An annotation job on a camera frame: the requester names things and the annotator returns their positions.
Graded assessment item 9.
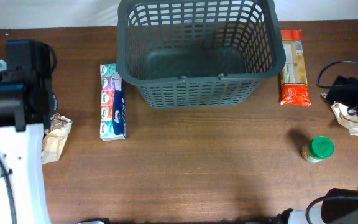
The beige snack bag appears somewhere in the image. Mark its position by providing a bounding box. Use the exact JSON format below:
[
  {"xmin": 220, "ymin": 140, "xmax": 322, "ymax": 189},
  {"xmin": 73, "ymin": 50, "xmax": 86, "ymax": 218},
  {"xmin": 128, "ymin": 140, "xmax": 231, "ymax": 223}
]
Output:
[
  {"xmin": 321, "ymin": 93, "xmax": 358, "ymax": 136},
  {"xmin": 41, "ymin": 113, "xmax": 73, "ymax": 164}
]

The green lid jar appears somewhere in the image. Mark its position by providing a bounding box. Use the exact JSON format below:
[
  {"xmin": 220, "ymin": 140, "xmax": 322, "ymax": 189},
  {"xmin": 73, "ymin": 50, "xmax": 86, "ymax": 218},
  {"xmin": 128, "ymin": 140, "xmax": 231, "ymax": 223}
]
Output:
[{"xmin": 301, "ymin": 136, "xmax": 334, "ymax": 163}]

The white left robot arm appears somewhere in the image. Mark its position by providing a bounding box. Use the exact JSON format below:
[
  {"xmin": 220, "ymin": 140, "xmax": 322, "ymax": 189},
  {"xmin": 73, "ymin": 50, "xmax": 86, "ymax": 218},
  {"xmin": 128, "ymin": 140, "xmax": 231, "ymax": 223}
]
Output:
[{"xmin": 0, "ymin": 40, "xmax": 58, "ymax": 223}]

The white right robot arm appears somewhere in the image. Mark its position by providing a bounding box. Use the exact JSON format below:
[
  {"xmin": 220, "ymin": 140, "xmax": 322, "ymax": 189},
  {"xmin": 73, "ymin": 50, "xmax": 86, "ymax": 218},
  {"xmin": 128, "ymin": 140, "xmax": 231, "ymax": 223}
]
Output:
[{"xmin": 268, "ymin": 60, "xmax": 358, "ymax": 223}]

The red orange pasta packet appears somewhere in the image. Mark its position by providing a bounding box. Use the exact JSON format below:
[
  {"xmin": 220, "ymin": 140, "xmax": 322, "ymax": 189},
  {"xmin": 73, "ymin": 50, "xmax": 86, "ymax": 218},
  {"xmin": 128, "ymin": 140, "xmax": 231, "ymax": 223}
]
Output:
[{"xmin": 280, "ymin": 29, "xmax": 311, "ymax": 106}]

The Kleenex tissue multipack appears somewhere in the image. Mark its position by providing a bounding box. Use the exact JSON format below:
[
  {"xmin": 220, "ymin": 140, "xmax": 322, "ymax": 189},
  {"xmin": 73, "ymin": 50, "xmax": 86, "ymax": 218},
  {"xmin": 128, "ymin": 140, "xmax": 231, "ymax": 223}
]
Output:
[{"xmin": 99, "ymin": 63, "xmax": 126, "ymax": 141}]

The grey plastic mesh basket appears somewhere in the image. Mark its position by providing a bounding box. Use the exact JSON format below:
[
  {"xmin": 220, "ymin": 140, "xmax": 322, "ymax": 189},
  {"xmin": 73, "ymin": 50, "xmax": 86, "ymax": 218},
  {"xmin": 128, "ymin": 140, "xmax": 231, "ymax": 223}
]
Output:
[{"xmin": 116, "ymin": 0, "xmax": 285, "ymax": 109}]

